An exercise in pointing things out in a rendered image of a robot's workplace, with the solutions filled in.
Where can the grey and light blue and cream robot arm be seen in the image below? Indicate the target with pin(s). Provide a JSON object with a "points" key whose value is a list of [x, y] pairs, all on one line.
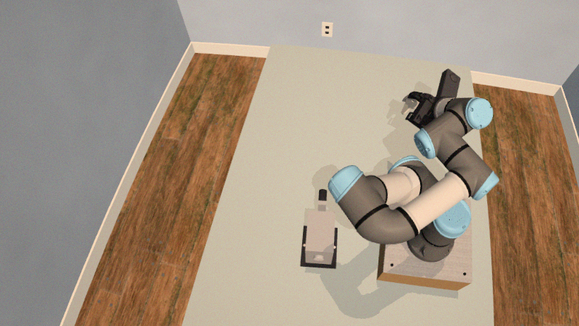
{"points": [[435, 213]]}

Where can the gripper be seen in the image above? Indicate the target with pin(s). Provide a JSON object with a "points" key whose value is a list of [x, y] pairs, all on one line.
{"points": [[423, 114]]}

